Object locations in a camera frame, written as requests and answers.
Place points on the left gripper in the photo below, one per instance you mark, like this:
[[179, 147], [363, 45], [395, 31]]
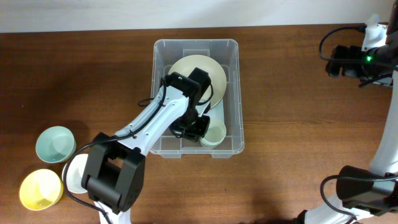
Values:
[[178, 129]]

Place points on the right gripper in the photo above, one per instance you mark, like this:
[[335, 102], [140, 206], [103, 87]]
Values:
[[351, 53]]

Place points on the cream cup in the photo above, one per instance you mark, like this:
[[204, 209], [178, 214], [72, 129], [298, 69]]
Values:
[[216, 132]]

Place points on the cream bowl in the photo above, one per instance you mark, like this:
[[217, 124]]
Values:
[[186, 65]]

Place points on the green cup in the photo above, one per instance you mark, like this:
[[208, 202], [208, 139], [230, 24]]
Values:
[[209, 145]]

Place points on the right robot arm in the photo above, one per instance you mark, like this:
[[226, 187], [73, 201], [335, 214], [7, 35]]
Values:
[[355, 194]]

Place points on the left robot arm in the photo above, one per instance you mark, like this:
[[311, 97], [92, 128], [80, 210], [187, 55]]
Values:
[[114, 171]]

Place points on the white label in container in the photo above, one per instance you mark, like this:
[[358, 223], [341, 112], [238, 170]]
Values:
[[217, 112]]

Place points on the clear plastic storage container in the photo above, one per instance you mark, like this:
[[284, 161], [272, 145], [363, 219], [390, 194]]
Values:
[[225, 51]]

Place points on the small white bowl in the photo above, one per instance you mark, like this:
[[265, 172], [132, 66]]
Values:
[[75, 174]]

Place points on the small green bowl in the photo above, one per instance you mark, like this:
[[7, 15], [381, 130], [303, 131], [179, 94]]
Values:
[[55, 144]]

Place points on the small yellow bowl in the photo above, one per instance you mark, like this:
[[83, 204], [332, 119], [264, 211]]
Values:
[[40, 190]]

